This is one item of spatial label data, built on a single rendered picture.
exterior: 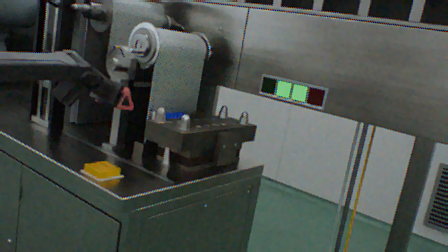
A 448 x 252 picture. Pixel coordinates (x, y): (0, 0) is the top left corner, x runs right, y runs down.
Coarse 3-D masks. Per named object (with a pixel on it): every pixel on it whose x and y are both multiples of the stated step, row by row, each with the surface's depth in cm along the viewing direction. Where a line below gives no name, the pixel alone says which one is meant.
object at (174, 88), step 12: (156, 72) 135; (168, 72) 139; (180, 72) 144; (192, 72) 149; (156, 84) 137; (168, 84) 141; (180, 84) 146; (192, 84) 151; (156, 96) 138; (168, 96) 142; (180, 96) 147; (192, 96) 152; (156, 108) 139; (168, 108) 144; (180, 108) 149; (192, 108) 154
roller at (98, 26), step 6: (96, 0) 150; (102, 0) 148; (108, 0) 147; (108, 6) 147; (108, 12) 147; (162, 12) 165; (108, 18) 147; (96, 24) 151; (102, 24) 149; (108, 24) 147; (162, 24) 165; (96, 30) 151; (102, 30) 149; (108, 30) 149
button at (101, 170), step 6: (96, 162) 116; (102, 162) 117; (108, 162) 118; (84, 168) 114; (90, 168) 112; (96, 168) 112; (102, 168) 113; (108, 168) 113; (114, 168) 114; (120, 168) 116; (96, 174) 111; (102, 174) 111; (108, 174) 112; (114, 174) 114
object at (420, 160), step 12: (216, 96) 186; (216, 108) 188; (420, 144) 133; (432, 144) 131; (420, 156) 134; (432, 156) 135; (408, 168) 136; (420, 168) 134; (408, 180) 136; (420, 180) 134; (408, 192) 136; (420, 192) 135; (408, 204) 137; (396, 216) 139; (408, 216) 137; (396, 228) 139; (408, 228) 137; (396, 240) 139; (408, 240) 140
